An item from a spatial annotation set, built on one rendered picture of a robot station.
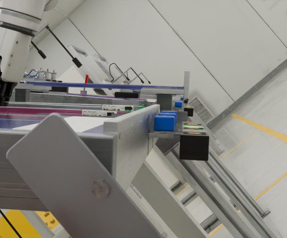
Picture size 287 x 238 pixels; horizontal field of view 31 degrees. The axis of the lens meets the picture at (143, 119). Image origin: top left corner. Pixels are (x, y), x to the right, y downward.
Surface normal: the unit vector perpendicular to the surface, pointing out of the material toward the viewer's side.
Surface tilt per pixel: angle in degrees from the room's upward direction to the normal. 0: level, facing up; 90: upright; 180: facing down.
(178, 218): 90
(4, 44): 87
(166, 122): 90
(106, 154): 90
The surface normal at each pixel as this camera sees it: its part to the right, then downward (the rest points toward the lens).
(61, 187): -0.08, 0.05
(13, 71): 0.92, 0.36
